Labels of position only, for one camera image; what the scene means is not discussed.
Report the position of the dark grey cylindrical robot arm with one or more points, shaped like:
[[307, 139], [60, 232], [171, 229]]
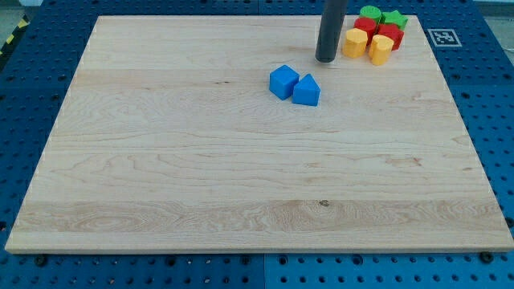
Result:
[[330, 30]]

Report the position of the blue cube block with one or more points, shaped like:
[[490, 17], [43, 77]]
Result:
[[282, 81]]

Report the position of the blue triangular block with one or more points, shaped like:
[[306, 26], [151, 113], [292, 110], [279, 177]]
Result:
[[306, 92]]

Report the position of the yellow hexagon block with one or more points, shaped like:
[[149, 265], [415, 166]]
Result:
[[355, 43]]

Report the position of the yellow heart block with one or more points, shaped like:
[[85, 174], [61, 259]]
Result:
[[380, 49]]

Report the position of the red cylinder block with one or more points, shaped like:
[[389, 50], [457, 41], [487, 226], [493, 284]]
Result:
[[368, 25]]

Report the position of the green cylinder block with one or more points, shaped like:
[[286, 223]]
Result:
[[371, 12]]

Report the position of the red angular block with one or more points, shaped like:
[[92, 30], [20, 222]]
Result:
[[393, 32]]

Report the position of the green star block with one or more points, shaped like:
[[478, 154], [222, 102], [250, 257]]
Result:
[[394, 17]]

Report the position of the white fiducial marker tag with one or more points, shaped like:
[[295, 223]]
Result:
[[443, 37]]

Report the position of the black bolt front left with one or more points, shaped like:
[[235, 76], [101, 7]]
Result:
[[40, 260]]

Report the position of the black bolt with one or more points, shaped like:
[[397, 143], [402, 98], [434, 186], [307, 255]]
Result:
[[486, 257], [40, 260]]

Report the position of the black bolt front right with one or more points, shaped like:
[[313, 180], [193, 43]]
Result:
[[486, 257]]

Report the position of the yellow black hazard tape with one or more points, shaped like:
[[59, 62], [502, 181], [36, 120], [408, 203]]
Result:
[[15, 37]]

